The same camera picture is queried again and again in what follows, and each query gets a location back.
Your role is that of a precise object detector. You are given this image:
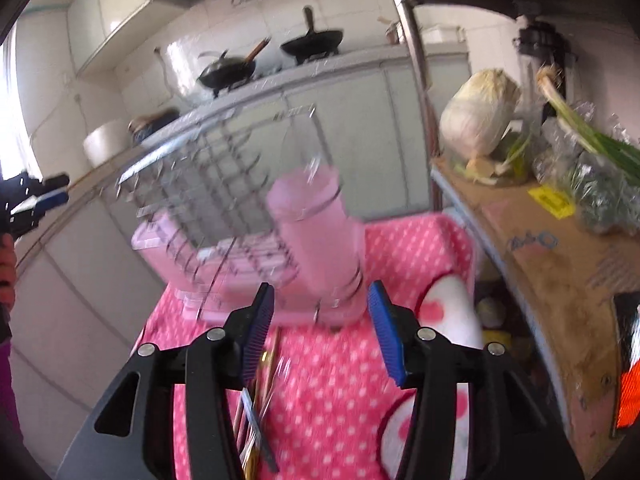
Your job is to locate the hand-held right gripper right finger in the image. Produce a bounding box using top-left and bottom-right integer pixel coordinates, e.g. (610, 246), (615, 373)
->
(367, 280), (586, 480)

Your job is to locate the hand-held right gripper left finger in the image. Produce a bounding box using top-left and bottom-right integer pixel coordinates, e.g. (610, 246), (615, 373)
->
(57, 282), (281, 480)

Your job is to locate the brown wooden chopstick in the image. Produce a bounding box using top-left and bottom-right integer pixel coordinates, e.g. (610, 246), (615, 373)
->
(240, 387), (280, 473)
(250, 327), (283, 480)
(232, 400), (261, 480)

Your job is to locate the pink utensil rack with wire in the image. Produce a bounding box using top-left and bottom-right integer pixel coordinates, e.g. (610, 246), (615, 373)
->
(115, 102), (367, 335)

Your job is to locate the person's left forearm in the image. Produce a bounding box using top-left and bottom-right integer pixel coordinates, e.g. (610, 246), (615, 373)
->
(0, 310), (27, 461)

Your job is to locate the person's left hand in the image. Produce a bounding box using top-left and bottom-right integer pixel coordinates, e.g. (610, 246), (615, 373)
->
(0, 235), (17, 311)

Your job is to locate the pink plastic drip tray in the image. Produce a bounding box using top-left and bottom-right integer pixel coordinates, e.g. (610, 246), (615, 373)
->
(172, 240), (321, 326)

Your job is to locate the white round pot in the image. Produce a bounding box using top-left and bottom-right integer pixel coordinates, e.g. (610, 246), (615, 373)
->
(82, 119), (139, 168)

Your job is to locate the pink polka dot blanket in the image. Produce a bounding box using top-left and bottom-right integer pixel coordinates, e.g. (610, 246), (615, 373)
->
(132, 212), (486, 480)

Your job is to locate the window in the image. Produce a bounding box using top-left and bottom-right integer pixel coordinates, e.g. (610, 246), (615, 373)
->
(0, 35), (36, 181)

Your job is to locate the yellow object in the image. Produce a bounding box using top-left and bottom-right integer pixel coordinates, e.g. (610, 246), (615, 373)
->
(475, 296), (512, 356)

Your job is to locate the black round cooker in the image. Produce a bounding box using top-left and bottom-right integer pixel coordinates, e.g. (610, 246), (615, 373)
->
(127, 109), (181, 143)

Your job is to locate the brown cardboard sheet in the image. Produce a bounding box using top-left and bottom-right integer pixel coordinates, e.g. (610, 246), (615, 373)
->
(440, 160), (640, 476)

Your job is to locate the grey kitchen base cabinet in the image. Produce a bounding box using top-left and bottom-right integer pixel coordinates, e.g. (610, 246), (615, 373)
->
(10, 40), (473, 376)

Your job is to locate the napa cabbage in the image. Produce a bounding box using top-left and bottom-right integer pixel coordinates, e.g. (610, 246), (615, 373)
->
(439, 70), (523, 173)

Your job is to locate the clear bag of greens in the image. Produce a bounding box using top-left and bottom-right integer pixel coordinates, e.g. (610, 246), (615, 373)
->
(532, 102), (640, 236)

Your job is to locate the orange and black bag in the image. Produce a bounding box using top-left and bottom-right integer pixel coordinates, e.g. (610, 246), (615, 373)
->
(612, 292), (640, 431)

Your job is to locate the metal storage shelf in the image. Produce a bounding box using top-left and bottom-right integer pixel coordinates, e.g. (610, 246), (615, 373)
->
(377, 0), (640, 480)

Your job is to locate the green onion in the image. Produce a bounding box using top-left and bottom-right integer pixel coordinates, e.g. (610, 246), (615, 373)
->
(537, 65), (640, 186)

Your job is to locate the black appliance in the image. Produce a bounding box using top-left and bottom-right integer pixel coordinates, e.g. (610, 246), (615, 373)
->
(517, 15), (576, 101)

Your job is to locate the white wall cabinet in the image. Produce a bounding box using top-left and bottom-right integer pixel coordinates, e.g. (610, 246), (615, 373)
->
(67, 0), (151, 77)

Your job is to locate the black wok with wooden handle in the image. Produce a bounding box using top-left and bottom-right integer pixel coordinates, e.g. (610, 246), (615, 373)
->
(196, 36), (273, 98)

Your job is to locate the black wok with dark handle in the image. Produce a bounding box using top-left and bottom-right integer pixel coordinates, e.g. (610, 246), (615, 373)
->
(279, 6), (346, 64)

